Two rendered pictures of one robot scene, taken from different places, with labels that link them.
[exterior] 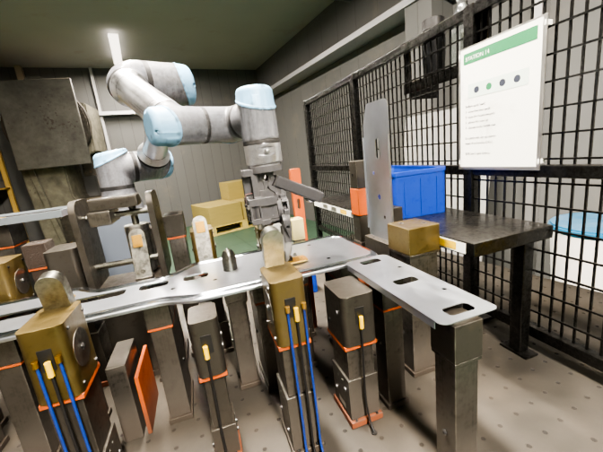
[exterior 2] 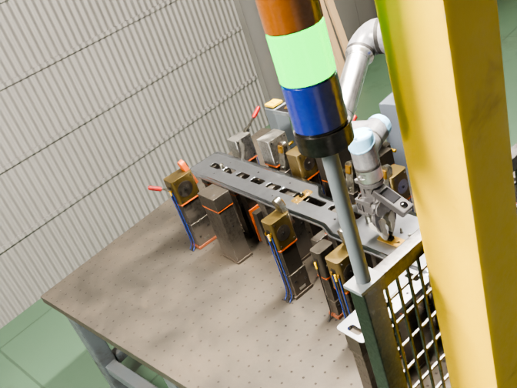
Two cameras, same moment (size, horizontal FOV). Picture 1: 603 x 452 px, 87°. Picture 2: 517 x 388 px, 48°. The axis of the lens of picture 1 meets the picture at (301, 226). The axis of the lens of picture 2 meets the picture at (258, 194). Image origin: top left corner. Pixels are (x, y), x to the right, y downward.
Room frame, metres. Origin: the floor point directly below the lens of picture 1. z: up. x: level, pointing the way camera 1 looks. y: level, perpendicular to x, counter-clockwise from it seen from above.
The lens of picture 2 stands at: (0.05, -1.28, 2.11)
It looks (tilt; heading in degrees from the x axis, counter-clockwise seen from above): 29 degrees down; 78
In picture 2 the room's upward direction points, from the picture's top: 20 degrees counter-clockwise
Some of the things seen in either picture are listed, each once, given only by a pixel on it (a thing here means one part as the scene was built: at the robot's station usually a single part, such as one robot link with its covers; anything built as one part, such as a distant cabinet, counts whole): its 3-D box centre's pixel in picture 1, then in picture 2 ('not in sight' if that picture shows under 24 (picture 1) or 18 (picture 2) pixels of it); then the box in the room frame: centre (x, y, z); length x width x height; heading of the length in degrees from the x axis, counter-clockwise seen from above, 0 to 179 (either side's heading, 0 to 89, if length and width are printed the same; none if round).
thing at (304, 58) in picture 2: not in sight; (301, 51); (0.29, -0.67, 1.90); 0.07 x 0.07 x 0.06
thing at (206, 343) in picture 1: (216, 389); (328, 282); (0.50, 0.19, 0.84); 0.10 x 0.05 x 0.29; 17
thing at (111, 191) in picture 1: (120, 198); not in sight; (1.23, 0.68, 1.15); 0.15 x 0.15 x 0.10
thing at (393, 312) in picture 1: (388, 339); (409, 328); (0.58, -0.15, 0.84); 0.05 x 0.05 x 0.29; 17
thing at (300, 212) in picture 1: (303, 252); not in sight; (0.91, 0.00, 0.95); 0.03 x 0.01 x 0.50; 107
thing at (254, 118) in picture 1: (257, 116); (363, 148); (0.68, 0.06, 1.32); 0.09 x 0.08 x 0.11; 39
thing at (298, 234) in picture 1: (302, 278); not in sight; (0.87, 0.01, 0.88); 0.04 x 0.04 x 0.37; 17
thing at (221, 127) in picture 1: (226, 125); (369, 132); (0.74, 0.14, 1.32); 0.11 x 0.11 x 0.08; 39
